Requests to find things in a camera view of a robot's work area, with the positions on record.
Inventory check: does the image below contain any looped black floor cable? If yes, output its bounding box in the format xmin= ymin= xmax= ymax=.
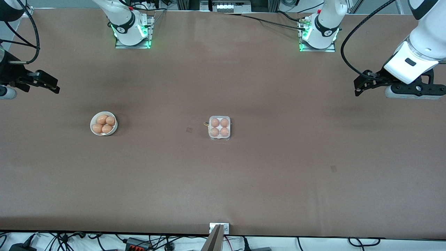
xmin=348 ymin=237 xmax=381 ymax=246

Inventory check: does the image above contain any black power plug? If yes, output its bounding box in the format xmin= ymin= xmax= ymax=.
xmin=9 ymin=242 xmax=37 ymax=251

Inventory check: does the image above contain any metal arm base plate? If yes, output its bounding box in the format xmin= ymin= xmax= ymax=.
xmin=115 ymin=16 xmax=152 ymax=49
xmin=299 ymin=16 xmax=337 ymax=53

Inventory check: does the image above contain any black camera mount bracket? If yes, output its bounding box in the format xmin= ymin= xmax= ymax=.
xmin=390 ymin=68 xmax=446 ymax=97

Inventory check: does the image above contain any silver metal clamp plate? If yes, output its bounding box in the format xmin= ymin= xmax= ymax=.
xmin=209 ymin=222 xmax=230 ymax=234

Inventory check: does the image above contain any white round bowl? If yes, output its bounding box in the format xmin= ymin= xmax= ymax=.
xmin=90 ymin=111 xmax=118 ymax=136

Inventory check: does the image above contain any clear plastic egg box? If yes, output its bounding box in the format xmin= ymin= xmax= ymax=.
xmin=203 ymin=115 xmax=231 ymax=141

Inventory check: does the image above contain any grey aluminium pole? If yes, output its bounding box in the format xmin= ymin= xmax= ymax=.
xmin=204 ymin=225 xmax=225 ymax=251

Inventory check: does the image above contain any white terminal control box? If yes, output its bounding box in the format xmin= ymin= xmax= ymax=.
xmin=200 ymin=0 xmax=252 ymax=13

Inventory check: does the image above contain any black orange power adapter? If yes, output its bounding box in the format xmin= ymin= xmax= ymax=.
xmin=125 ymin=237 xmax=154 ymax=251

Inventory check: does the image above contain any thin black table cable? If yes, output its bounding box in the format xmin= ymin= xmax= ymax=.
xmin=223 ymin=10 xmax=309 ymax=32

